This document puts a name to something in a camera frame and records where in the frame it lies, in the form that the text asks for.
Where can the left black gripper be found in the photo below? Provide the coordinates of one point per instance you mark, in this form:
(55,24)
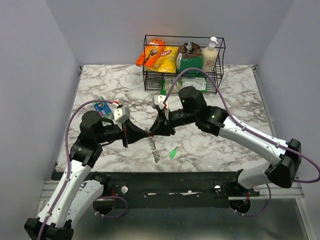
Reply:
(132,133)

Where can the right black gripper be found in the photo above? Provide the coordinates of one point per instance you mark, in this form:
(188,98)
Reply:
(161,126)

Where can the metal toothed key ring disc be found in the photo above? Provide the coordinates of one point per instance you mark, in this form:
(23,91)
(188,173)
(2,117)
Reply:
(152,145)

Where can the key with green tag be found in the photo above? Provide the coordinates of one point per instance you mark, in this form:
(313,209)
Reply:
(174,151)

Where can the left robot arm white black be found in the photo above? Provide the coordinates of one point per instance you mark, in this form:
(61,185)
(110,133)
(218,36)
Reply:
(68,202)

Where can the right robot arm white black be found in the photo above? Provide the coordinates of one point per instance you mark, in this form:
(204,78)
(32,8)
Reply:
(282,156)

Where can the green blue sponge pack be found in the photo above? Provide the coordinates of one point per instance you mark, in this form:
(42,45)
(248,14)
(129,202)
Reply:
(104,109)

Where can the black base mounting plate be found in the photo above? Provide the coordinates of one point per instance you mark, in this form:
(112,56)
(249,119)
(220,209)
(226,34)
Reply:
(177,189)

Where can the green white snack bag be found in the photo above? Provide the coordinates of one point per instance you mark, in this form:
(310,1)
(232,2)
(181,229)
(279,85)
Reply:
(199,83)

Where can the yellow chips bag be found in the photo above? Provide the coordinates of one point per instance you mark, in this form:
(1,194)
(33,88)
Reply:
(166,62)

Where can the orange razor box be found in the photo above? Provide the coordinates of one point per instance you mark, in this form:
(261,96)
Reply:
(151,54)

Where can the brown green coffee bag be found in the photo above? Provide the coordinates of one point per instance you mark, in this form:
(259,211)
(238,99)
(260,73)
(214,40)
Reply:
(189,55)

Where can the cream lotion pump bottle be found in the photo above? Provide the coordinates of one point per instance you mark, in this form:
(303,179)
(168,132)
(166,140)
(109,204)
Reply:
(210,55)

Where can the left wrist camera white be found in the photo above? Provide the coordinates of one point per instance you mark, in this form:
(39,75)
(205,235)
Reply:
(121,115)

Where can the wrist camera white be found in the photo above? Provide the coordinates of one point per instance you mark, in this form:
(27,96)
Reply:
(157,102)
(121,115)

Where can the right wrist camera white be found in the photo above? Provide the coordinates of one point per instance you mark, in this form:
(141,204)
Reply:
(157,102)

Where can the black wire shelf rack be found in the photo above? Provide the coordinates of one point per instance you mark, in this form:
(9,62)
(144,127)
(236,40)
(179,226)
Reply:
(153,80)

